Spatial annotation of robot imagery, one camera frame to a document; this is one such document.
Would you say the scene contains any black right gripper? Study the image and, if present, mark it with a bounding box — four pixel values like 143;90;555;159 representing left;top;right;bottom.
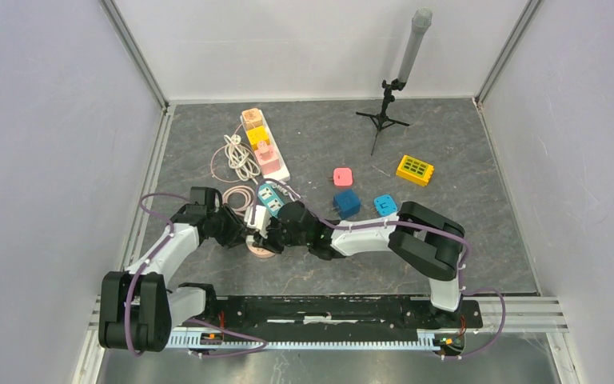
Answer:
253;218;310;256

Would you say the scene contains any round pink socket hub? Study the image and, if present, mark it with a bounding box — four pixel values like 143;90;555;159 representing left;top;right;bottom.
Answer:
245;236;275;258

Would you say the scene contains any teal power strip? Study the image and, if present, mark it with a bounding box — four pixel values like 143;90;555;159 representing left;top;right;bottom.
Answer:
257;183;285;217

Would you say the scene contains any dark blue cube socket adapter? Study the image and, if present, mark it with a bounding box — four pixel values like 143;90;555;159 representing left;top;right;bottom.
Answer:
333;189;361;220

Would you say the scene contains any pink plug adapter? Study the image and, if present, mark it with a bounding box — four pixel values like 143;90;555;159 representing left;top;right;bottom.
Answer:
332;167;353;188

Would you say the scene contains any light blue plug adapter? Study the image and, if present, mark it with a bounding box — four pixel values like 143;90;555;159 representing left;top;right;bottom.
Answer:
373;194;398;217

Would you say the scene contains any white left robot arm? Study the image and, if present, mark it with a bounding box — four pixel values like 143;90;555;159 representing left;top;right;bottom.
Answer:
98;186;247;356

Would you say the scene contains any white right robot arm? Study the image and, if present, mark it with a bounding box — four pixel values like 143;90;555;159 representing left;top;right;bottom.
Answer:
253;201;472;326

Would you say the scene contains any pink cube socket adapter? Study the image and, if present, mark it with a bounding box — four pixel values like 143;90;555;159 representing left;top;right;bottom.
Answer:
254;146;281;175

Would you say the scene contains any light pink charger plug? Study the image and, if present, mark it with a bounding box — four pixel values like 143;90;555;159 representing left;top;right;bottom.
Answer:
255;146;273;164

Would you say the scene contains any yellow cube socket adapter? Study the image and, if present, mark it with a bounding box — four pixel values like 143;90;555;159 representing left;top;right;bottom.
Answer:
245;126;271;150

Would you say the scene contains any tan cube socket adapter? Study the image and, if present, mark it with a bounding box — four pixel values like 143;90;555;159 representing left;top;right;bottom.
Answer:
241;108;264;131

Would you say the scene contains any white long power strip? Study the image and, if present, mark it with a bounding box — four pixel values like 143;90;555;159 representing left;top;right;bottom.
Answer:
240;108;290;182

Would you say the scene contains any yellow toy brick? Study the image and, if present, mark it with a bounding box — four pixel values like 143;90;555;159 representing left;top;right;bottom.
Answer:
396;155;434;186

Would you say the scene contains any black mini tripod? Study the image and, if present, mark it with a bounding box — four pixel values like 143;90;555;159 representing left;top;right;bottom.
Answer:
356;78;409;155

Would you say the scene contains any grey microphone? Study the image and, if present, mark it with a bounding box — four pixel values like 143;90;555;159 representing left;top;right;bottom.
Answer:
397;8;433;90

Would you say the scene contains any thick pink hub cable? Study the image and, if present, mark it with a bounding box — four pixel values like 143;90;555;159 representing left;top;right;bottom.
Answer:
221;185;257;216

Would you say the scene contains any white loose cable bundle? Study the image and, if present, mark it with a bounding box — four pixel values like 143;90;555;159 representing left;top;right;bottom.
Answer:
223;133;261;184

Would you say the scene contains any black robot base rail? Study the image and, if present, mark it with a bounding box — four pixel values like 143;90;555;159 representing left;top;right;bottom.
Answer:
198;294;484;342

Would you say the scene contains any thin pink charger cable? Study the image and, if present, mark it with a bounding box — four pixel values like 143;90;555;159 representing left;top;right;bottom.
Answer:
210;122;249;184

